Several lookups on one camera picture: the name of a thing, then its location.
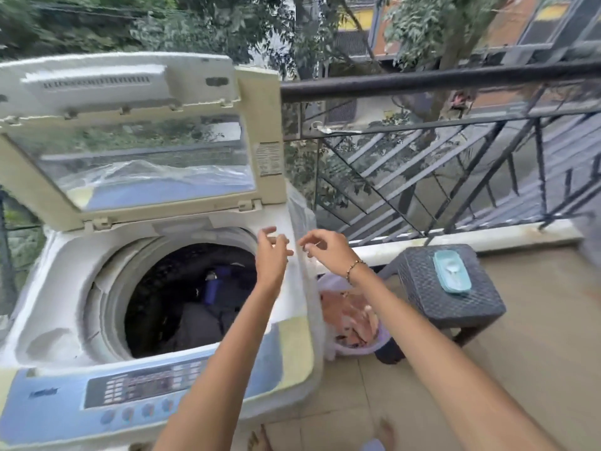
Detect person's right forearm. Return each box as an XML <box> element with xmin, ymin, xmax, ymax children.
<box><xmin>348</xmin><ymin>264</ymin><xmax>565</xmax><ymax>451</ymax></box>

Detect person's left foot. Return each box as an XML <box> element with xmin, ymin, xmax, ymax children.
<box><xmin>246</xmin><ymin>424</ymin><xmax>274</xmax><ymax>451</ymax></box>

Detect dark clothes in drum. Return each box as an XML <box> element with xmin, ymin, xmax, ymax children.
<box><xmin>125</xmin><ymin>243</ymin><xmax>259</xmax><ymax>358</ymax></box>

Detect orange and yellow building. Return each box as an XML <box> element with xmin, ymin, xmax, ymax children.
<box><xmin>329</xmin><ymin>0</ymin><xmax>601</xmax><ymax>113</ymax></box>

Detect black metal balcony railing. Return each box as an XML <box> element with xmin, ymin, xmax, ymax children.
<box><xmin>280</xmin><ymin>60</ymin><xmax>601</xmax><ymax>246</ymax></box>

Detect cream washing machine lid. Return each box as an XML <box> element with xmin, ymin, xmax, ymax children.
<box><xmin>0</xmin><ymin>52</ymin><xmax>288</xmax><ymax>233</ymax></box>

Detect clear plastic machine cover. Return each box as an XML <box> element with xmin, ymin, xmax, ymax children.
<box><xmin>286</xmin><ymin>185</ymin><xmax>329</xmax><ymax>363</ymax></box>

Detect white label sticker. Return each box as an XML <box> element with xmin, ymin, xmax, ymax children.
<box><xmin>255</xmin><ymin>142</ymin><xmax>283</xmax><ymax>178</ymax></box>

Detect person's left forearm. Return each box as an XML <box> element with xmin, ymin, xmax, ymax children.
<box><xmin>152</xmin><ymin>284</ymin><xmax>287</xmax><ymax>451</ymax></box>

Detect teal plastic lidded container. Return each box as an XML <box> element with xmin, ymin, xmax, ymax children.
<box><xmin>432</xmin><ymin>250</ymin><xmax>472</xmax><ymax>296</ymax></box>

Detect person's right hand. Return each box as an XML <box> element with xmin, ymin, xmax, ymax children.
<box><xmin>297</xmin><ymin>229</ymin><xmax>361</xmax><ymax>277</ymax></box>

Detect person's left hand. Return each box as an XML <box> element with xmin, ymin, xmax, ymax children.
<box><xmin>255</xmin><ymin>226</ymin><xmax>295</xmax><ymax>290</ymax></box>

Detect pink clothes in basket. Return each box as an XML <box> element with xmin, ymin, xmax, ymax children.
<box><xmin>321</xmin><ymin>290</ymin><xmax>382</xmax><ymax>349</ymax></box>

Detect white top-load washing machine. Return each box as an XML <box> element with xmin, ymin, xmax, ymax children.
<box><xmin>0</xmin><ymin>183</ymin><xmax>326</xmax><ymax>451</ymax></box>

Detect white laundry basket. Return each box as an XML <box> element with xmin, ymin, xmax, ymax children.
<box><xmin>316</xmin><ymin>272</ymin><xmax>405</xmax><ymax>365</ymax></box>

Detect blue garment in drum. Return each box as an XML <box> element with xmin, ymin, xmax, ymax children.
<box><xmin>203</xmin><ymin>267</ymin><xmax>234</xmax><ymax>306</ymax></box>

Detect dark woven plastic stool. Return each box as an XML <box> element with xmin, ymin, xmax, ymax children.
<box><xmin>378</xmin><ymin>244</ymin><xmax>507</xmax><ymax>348</ymax></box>

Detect green leafy tree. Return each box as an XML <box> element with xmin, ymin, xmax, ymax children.
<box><xmin>0</xmin><ymin>0</ymin><xmax>515</xmax><ymax>221</ymax></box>

